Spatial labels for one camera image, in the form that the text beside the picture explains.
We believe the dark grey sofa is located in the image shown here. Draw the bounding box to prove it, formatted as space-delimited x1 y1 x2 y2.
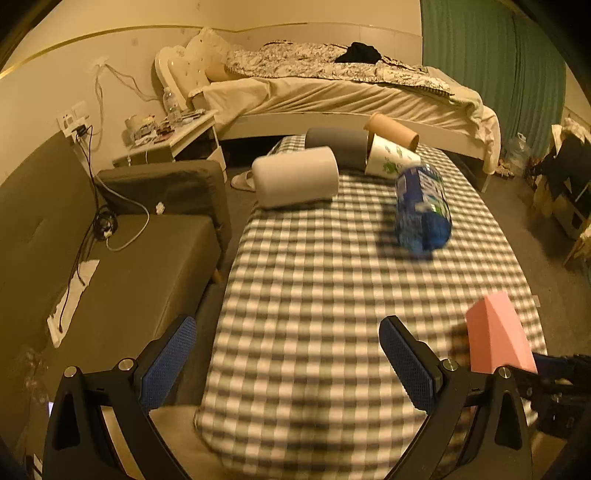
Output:
1 134 231 458

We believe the black garment on bed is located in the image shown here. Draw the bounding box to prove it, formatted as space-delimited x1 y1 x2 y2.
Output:
335 42 382 65

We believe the green curtain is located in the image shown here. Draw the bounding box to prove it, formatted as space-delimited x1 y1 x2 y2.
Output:
421 0 566 157

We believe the white tufted headboard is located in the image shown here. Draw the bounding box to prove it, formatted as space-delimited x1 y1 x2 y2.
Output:
154 27 233 111

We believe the black cable on sofa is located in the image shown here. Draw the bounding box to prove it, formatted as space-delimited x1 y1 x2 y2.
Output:
57 124 119 333

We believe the light grey cup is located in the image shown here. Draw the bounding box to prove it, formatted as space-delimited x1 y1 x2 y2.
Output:
252 147 339 209

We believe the pink hexagonal cup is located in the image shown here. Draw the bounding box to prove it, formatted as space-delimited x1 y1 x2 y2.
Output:
465 291 538 374

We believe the wall power socket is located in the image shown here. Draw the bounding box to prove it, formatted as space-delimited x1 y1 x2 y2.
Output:
56 101 90 138

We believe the beige slipper near nightstand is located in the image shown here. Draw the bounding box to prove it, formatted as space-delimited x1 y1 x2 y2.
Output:
230 170 256 192

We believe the brown paper cup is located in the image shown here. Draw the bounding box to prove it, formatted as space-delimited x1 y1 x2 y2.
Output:
363 113 420 152

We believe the bed with beige sheet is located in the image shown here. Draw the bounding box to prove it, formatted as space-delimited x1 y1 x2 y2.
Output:
194 63 501 175

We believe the white cup green print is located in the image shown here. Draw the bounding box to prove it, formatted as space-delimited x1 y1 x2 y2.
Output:
365 135 422 180

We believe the dark grey cup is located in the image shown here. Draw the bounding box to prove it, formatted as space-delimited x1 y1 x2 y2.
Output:
304 127 369 171

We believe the clear plastic bottle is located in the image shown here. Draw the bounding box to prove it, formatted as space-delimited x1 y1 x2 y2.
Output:
162 87 182 125

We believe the grey white checkered tablecloth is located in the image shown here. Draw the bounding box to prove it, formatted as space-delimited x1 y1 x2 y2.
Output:
195 146 546 479

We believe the white bedside table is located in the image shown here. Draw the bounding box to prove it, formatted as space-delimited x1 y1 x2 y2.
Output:
112 110 228 181

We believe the floral patterned duvet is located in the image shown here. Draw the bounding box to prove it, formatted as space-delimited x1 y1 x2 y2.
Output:
225 40 452 98

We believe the wooden chair with clothes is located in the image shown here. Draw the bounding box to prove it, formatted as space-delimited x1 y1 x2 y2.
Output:
533 117 590 264

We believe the clear water jug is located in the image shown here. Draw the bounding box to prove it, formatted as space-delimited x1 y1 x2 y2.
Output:
505 132 531 177

